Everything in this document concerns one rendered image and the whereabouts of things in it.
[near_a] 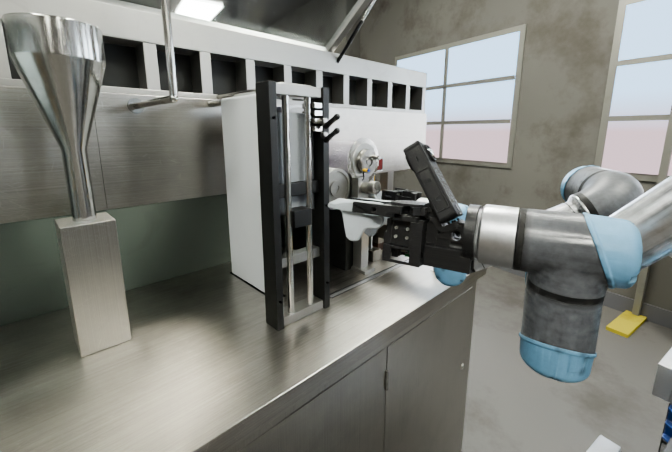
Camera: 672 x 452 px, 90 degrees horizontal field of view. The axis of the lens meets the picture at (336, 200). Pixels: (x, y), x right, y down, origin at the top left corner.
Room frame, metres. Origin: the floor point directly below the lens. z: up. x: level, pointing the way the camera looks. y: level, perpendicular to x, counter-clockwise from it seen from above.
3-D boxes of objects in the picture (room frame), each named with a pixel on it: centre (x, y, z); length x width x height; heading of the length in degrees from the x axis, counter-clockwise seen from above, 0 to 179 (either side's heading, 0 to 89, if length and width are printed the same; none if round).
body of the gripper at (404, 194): (1.04, -0.21, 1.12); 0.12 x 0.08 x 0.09; 44
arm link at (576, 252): (0.36, -0.27, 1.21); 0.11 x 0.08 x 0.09; 59
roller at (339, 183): (1.09, 0.09, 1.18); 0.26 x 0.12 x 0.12; 44
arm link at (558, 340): (0.38, -0.27, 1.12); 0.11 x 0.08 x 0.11; 150
